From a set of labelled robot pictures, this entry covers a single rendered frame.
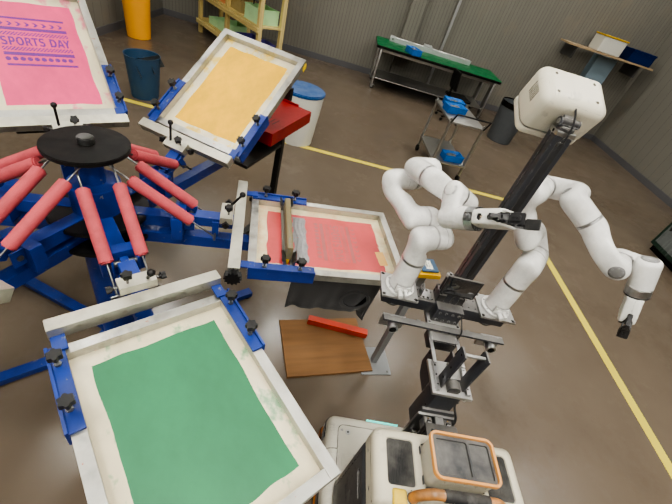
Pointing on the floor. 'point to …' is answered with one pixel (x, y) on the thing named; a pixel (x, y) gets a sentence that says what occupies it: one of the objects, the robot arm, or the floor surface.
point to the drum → (137, 18)
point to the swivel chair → (456, 86)
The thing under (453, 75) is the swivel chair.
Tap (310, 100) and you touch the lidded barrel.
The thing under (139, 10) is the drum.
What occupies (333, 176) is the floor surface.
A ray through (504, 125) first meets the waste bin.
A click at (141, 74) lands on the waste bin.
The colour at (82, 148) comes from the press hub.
